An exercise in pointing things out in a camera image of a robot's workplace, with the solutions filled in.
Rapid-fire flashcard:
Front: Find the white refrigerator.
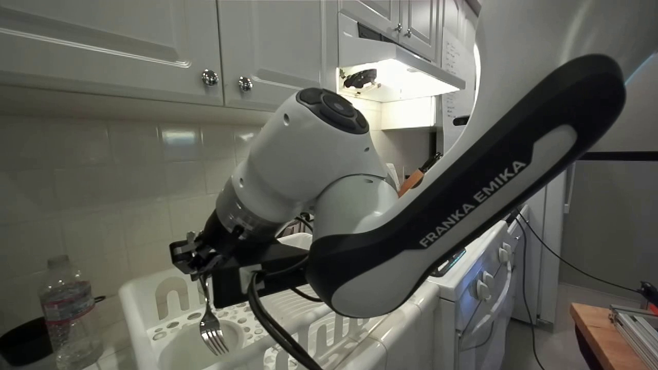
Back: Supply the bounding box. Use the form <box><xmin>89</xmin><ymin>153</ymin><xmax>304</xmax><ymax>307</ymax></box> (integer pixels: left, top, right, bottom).
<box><xmin>510</xmin><ymin>171</ymin><xmax>581</xmax><ymax>327</ymax></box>

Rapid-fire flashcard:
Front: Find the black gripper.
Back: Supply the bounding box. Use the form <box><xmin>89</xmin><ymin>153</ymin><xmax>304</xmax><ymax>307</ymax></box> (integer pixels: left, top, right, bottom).
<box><xmin>168</xmin><ymin>210</ymin><xmax>313</xmax><ymax>284</ymax></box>

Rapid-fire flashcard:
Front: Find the wooden knife block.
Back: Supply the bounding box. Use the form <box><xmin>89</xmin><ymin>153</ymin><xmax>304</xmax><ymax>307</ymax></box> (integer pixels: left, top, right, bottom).
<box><xmin>398</xmin><ymin>169</ymin><xmax>427</xmax><ymax>198</ymax></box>

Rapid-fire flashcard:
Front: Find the white range hood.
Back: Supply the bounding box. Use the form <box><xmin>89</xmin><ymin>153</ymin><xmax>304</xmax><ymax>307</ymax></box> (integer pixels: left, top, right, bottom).
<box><xmin>338</xmin><ymin>10</ymin><xmax>469</xmax><ymax>105</ymax></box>

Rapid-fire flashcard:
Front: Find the grey metal frame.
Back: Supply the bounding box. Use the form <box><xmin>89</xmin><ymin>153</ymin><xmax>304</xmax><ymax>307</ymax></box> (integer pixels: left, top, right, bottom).
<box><xmin>606</xmin><ymin>303</ymin><xmax>658</xmax><ymax>367</ymax></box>

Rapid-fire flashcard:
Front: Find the white upper kitchen cabinet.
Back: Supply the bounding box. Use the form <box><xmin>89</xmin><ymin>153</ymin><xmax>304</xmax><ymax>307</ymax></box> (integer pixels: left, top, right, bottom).
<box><xmin>0</xmin><ymin>0</ymin><xmax>341</xmax><ymax>126</ymax></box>
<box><xmin>338</xmin><ymin>0</ymin><xmax>482</xmax><ymax>67</ymax></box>

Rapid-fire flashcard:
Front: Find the white gas stove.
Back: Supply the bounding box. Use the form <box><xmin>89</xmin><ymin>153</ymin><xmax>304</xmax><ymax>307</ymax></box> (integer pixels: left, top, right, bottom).
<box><xmin>396</xmin><ymin>217</ymin><xmax>526</xmax><ymax>370</ymax></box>

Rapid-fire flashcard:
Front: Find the clear plastic water bottle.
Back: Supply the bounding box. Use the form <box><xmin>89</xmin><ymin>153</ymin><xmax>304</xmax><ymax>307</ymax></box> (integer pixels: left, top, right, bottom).
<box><xmin>38</xmin><ymin>253</ymin><xmax>98</xmax><ymax>370</ymax></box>

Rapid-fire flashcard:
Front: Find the silver metal fork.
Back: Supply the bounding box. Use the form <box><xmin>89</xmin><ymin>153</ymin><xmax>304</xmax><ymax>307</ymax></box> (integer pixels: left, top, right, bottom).
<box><xmin>196</xmin><ymin>271</ymin><xmax>232</xmax><ymax>358</ymax></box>

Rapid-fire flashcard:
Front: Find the white plastic dish rack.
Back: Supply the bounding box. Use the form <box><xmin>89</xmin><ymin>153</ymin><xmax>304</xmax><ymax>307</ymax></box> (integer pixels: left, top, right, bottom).
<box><xmin>118</xmin><ymin>231</ymin><xmax>401</xmax><ymax>370</ymax></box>

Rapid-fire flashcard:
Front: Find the wooden table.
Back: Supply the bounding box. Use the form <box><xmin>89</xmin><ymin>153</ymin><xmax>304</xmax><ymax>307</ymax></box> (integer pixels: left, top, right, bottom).
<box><xmin>568</xmin><ymin>301</ymin><xmax>658</xmax><ymax>370</ymax></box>

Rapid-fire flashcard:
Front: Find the small black device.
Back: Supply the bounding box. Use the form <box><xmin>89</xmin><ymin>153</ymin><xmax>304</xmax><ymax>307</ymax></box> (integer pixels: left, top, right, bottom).
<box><xmin>341</xmin><ymin>65</ymin><xmax>378</xmax><ymax>90</ymax></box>

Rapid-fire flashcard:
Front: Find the thin black cable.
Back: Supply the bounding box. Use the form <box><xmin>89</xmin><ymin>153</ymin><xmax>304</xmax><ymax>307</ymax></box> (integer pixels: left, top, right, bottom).
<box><xmin>517</xmin><ymin>213</ymin><xmax>649</xmax><ymax>296</ymax></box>

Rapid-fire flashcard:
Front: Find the long black cable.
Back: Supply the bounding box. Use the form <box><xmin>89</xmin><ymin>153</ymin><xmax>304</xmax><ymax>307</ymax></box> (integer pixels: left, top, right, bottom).
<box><xmin>245</xmin><ymin>270</ymin><xmax>324</xmax><ymax>370</ymax></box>

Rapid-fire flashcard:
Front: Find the black pan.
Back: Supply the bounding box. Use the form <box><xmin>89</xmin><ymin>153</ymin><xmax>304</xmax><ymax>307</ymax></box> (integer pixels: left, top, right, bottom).
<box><xmin>0</xmin><ymin>293</ymin><xmax>109</xmax><ymax>370</ymax></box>

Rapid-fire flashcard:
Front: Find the black boom pole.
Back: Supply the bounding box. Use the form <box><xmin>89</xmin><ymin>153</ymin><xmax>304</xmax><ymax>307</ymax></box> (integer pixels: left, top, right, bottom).
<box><xmin>577</xmin><ymin>149</ymin><xmax>658</xmax><ymax>164</ymax></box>

